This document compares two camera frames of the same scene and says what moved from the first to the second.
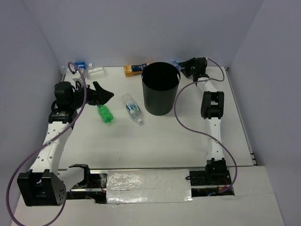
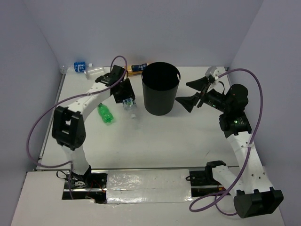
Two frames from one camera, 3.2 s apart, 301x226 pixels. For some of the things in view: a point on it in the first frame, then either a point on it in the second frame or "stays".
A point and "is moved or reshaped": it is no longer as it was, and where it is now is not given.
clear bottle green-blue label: [133, 108] is moved or reshaped
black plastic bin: [160, 82] stays
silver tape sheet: [148, 186] stays
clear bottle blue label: [64, 69] stays
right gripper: [186, 65] -> [189, 102]
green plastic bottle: [105, 113] stays
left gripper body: [79, 96] -> [125, 91]
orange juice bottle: [134, 69] stays
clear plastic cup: [96, 73] stays
